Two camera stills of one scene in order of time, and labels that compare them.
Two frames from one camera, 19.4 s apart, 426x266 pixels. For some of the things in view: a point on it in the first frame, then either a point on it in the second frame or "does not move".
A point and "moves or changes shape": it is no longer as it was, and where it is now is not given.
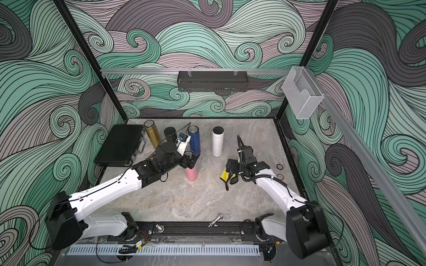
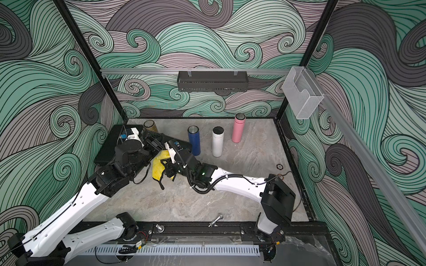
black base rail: [197, 230] does not move
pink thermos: [192, 174] moves or changes shape
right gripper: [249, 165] to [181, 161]
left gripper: [191, 160] to [156, 147]
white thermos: [218, 141] does not move
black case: [123, 143] does not move
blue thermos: [193, 131] does not move
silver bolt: [220, 217] does not move
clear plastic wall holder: [302, 92] does not move
